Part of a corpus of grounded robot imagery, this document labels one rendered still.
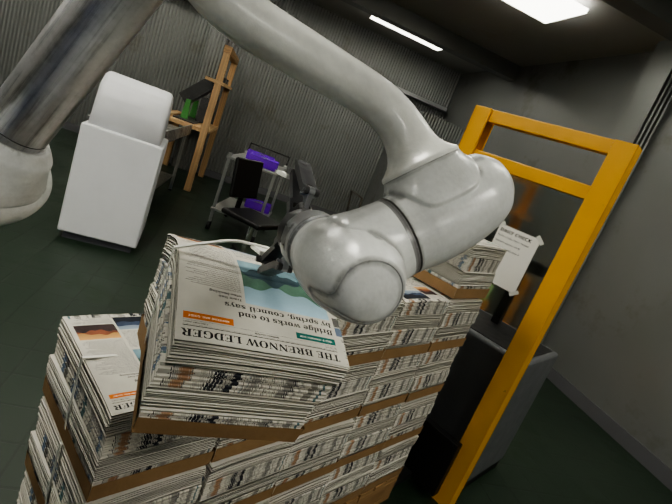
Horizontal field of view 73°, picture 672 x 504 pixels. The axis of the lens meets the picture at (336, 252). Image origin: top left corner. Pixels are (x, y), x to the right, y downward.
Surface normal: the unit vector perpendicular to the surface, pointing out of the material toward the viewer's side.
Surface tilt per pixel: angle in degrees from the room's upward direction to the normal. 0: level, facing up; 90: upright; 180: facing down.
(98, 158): 90
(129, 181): 90
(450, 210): 69
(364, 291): 83
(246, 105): 90
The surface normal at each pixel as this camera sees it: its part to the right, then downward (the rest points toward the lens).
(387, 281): 0.43, 0.21
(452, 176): 0.19, -0.16
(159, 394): 0.22, 0.62
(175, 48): 0.19, 0.31
